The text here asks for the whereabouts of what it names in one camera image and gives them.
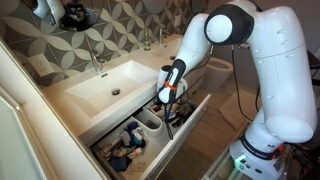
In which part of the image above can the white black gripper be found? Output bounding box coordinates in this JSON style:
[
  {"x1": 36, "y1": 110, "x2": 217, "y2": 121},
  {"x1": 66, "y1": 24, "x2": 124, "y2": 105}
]
[{"x1": 157, "y1": 59, "x2": 188, "y2": 104}]

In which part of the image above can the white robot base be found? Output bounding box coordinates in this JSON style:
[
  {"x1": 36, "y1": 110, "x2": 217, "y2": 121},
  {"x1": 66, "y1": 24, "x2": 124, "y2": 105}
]
[{"x1": 229, "y1": 140, "x2": 286, "y2": 180}]

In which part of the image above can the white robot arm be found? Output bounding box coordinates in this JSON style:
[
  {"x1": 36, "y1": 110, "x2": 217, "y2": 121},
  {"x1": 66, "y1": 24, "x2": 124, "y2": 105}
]
[{"x1": 158, "y1": 0, "x2": 317, "y2": 160}]

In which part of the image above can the white open drawer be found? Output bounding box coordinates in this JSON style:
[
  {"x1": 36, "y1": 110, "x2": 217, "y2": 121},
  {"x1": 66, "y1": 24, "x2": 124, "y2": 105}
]
[{"x1": 90, "y1": 94, "x2": 211, "y2": 180}]

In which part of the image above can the toiletries pile in drawer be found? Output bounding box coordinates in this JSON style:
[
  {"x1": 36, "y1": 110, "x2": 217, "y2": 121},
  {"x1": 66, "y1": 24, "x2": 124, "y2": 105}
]
[{"x1": 101, "y1": 121, "x2": 146, "y2": 172}]

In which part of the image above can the black hair brush upper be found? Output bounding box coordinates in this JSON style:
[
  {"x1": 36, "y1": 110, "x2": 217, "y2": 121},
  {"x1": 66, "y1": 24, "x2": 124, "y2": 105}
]
[{"x1": 169, "y1": 104, "x2": 195, "y2": 128}]

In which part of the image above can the white toilet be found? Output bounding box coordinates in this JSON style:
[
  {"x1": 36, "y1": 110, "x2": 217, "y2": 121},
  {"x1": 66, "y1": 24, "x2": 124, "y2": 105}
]
[{"x1": 203, "y1": 57, "x2": 233, "y2": 90}]

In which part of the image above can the glass soap bottle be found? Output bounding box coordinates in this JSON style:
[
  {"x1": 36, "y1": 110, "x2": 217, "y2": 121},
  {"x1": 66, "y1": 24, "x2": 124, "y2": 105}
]
[{"x1": 143, "y1": 29, "x2": 151, "y2": 51}]

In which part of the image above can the white rectangular sink basin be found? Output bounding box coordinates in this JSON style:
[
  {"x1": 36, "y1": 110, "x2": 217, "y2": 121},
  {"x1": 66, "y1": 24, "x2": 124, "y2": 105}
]
[{"x1": 66, "y1": 60, "x2": 158, "y2": 118}]

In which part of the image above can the chrome sink faucet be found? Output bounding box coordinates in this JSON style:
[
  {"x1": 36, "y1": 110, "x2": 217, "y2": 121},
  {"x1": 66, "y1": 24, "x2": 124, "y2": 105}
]
[{"x1": 92, "y1": 50, "x2": 105, "y2": 74}]

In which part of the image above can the white vanity countertop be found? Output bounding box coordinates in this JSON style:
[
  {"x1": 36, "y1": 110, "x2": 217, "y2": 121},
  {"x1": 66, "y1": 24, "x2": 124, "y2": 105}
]
[{"x1": 43, "y1": 34, "x2": 183, "y2": 146}]

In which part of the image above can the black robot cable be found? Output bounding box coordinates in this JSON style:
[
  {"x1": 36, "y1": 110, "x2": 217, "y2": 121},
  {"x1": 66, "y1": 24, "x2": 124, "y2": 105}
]
[{"x1": 230, "y1": 44, "x2": 261, "y2": 123}]

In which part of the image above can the round wall mirror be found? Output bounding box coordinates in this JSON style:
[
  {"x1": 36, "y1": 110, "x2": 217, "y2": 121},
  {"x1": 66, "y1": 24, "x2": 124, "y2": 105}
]
[{"x1": 20, "y1": 0, "x2": 104, "y2": 32}]

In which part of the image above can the white wall outlet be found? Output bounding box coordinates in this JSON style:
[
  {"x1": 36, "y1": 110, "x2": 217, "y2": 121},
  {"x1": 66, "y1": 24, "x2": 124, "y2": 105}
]
[{"x1": 28, "y1": 54, "x2": 54, "y2": 77}]

